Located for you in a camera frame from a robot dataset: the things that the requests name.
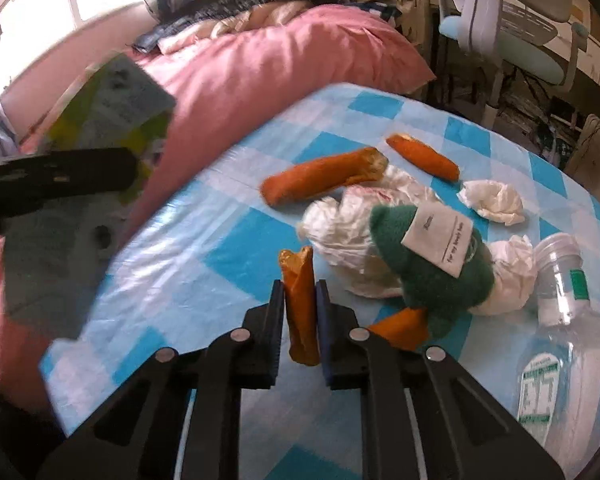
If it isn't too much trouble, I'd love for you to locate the orange carrot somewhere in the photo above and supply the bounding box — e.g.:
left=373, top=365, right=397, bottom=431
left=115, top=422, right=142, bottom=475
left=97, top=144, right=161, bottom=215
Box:
left=386, top=133, right=461, bottom=182

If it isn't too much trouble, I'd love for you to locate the clear plastic bottle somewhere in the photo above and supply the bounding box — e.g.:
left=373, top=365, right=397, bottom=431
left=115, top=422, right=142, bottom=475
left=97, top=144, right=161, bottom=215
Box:
left=512, top=234, right=600, bottom=476

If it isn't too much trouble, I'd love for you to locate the white and teal desk chair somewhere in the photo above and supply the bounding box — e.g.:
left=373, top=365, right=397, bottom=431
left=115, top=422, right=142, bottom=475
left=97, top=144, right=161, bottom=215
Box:
left=427, top=0, right=591, bottom=126

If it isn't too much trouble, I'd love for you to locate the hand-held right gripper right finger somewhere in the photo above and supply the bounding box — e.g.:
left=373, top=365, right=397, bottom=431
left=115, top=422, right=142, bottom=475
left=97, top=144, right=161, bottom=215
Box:
left=315, top=280, right=566, bottom=480

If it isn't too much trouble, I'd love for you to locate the pink duvet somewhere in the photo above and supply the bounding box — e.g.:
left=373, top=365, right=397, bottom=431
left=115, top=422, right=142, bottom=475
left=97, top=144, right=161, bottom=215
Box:
left=0, top=5, right=438, bottom=396

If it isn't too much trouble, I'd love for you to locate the white plastic bag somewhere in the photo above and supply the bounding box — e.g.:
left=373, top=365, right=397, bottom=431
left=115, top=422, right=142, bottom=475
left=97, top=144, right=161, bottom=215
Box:
left=297, top=165, right=441, bottom=300

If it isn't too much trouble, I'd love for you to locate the green plush toy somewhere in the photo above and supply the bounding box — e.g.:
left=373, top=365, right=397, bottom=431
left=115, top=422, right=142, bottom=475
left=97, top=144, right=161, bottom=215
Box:
left=369, top=203, right=496, bottom=338

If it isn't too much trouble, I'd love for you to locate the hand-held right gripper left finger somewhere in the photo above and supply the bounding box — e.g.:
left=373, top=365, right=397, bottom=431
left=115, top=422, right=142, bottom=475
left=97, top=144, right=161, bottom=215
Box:
left=35, top=280, right=287, bottom=480

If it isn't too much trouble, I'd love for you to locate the dark jacket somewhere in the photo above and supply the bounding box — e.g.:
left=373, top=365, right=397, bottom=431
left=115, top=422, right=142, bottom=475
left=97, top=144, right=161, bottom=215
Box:
left=132, top=0, right=341, bottom=53

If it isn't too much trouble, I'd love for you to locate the crumpled white tissue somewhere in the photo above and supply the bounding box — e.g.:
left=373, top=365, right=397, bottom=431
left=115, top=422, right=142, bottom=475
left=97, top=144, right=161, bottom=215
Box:
left=472, top=235, right=538, bottom=317
left=457, top=179, right=525, bottom=226

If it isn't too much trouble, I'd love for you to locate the blue checkered tablecloth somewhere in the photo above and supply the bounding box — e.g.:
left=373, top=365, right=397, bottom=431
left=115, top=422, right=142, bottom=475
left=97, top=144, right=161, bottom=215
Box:
left=40, top=82, right=600, bottom=480

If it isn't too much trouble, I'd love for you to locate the green yellow snack packet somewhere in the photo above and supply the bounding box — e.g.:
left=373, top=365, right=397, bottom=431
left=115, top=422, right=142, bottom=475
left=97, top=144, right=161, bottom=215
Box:
left=2, top=52, right=177, bottom=343

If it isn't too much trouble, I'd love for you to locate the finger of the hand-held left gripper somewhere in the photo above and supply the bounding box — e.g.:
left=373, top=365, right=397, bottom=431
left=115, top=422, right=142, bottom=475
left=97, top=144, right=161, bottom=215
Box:
left=0, top=147, right=141, bottom=233

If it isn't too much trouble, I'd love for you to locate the window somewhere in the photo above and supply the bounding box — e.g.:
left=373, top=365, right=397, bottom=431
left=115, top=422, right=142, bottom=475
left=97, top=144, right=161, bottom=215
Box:
left=0, top=0, right=151, bottom=86

